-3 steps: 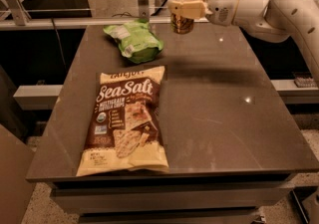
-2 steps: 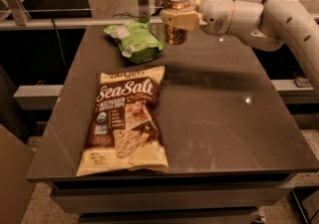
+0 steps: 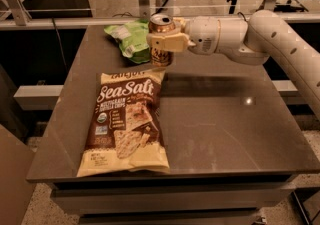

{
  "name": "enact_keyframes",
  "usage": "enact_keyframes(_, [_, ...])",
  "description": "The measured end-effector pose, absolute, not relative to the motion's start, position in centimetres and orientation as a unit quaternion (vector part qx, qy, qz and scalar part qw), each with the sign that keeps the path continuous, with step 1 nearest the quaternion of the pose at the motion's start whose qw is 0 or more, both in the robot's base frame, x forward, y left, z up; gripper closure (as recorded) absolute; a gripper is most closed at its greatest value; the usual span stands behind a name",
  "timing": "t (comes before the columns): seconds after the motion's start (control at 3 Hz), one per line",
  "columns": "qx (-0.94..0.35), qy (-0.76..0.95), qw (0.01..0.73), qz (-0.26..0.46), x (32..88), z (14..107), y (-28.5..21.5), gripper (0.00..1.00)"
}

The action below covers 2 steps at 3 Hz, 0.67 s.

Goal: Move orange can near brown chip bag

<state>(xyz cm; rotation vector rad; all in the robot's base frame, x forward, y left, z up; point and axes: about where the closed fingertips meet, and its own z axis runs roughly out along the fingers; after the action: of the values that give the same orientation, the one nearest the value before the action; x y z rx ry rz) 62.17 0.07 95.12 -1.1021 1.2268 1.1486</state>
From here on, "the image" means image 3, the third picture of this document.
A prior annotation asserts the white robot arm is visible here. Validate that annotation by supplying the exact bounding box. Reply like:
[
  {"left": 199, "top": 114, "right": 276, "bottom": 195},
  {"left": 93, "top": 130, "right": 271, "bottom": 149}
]
[{"left": 146, "top": 10, "right": 320, "bottom": 116}]

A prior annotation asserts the green snack bag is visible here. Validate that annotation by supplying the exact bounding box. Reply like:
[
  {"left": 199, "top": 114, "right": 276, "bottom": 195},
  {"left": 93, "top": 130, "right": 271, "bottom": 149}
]
[{"left": 104, "top": 19, "right": 150, "bottom": 64}]

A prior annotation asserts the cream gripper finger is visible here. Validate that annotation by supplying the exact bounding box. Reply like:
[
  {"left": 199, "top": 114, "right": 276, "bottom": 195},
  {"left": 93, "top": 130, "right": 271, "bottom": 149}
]
[
  {"left": 173, "top": 17, "right": 186, "bottom": 33},
  {"left": 147, "top": 33, "right": 189, "bottom": 52}
]

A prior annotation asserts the brown sea salt chip bag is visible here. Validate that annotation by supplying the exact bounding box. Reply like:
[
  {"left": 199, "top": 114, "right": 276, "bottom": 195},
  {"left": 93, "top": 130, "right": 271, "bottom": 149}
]
[{"left": 77, "top": 68, "right": 169, "bottom": 177}]

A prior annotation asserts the orange soda can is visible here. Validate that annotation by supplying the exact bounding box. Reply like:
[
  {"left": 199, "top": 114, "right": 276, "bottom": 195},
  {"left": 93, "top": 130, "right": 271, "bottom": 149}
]
[{"left": 147, "top": 14, "right": 175, "bottom": 67}]

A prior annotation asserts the left metal rail bracket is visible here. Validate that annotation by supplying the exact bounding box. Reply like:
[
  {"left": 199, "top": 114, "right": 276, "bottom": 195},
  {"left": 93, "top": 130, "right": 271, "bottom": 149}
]
[{"left": 6, "top": 0, "right": 31, "bottom": 26}]

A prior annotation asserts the grey table drawer unit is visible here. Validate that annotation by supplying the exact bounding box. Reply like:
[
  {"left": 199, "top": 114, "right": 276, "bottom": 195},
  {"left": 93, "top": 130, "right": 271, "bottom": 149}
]
[{"left": 51, "top": 178, "right": 294, "bottom": 225}]

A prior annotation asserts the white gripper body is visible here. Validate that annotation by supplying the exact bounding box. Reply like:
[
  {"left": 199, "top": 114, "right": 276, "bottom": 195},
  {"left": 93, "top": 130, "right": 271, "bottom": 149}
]
[{"left": 185, "top": 16, "right": 220, "bottom": 55}]

